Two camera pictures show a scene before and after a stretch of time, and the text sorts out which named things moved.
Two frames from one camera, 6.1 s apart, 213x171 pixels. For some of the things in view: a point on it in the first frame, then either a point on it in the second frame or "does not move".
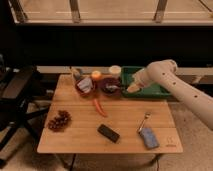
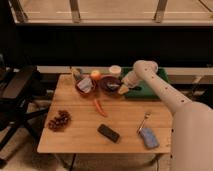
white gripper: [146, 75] → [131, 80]
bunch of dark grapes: [60, 121] does not move
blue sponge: [150, 139] does not move
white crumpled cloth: [85, 85] does not move
